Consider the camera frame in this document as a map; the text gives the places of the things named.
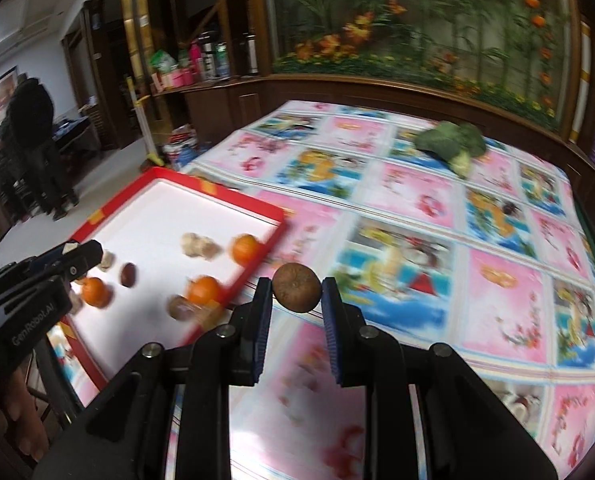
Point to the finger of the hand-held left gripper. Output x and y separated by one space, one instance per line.
80 257
22 275

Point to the steel thermos flask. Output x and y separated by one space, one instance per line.
208 56
250 54

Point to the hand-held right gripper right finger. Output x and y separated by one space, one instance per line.
333 330

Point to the small orange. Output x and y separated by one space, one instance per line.
246 249
95 293

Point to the person's left hand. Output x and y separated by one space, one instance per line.
27 420

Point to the white plastic bucket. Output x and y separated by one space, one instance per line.
177 152

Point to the large orange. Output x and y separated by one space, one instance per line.
205 290

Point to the glass artificial flower display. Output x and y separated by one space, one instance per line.
427 10

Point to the wooden counter cabinet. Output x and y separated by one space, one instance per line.
327 91

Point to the pink containers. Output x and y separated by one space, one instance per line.
180 79

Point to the green packet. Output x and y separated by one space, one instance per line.
162 61

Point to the brown kiwi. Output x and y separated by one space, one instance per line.
296 287

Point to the red box with white inside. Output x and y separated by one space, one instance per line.
152 220

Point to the white pole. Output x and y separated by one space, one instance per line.
142 115

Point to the fruit printed tablecloth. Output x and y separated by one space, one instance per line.
427 270

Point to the green leafy vegetable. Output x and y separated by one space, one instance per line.
447 140

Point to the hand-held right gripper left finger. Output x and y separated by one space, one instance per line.
262 330

